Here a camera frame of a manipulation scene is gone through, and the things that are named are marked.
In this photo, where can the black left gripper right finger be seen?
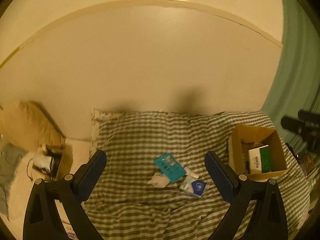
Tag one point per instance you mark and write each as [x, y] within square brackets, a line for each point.
[268, 220]

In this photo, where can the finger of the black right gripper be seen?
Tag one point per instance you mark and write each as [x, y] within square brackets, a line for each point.
[296, 126]
[309, 116]

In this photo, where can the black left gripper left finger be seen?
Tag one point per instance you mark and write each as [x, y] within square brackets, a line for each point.
[42, 219]

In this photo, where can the green white medicine box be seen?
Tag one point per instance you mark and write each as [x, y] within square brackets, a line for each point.
[259, 160]

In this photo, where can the blue white tissue pack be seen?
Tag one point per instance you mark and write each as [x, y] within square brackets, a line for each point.
[193, 186]

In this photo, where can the small white plush toy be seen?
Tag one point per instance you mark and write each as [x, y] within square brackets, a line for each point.
[159, 180]

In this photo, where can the blue blister pack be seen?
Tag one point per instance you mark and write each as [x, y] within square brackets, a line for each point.
[169, 166]

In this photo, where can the teal curtain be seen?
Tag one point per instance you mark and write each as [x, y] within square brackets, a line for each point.
[296, 83]

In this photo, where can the open brown cardboard box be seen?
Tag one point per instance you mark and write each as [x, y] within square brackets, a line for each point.
[244, 138]

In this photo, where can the small cluttered cardboard box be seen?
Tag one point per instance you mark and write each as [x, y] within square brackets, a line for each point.
[53, 162]

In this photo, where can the grey blue garment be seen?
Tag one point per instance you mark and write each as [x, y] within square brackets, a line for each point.
[10, 158]

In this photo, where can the beige pillow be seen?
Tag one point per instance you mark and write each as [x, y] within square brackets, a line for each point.
[24, 125]

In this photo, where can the white patterned pillow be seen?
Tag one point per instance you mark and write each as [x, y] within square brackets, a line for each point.
[97, 118]

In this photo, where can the grey white checkered blanket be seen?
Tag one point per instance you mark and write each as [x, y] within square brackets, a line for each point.
[122, 204]

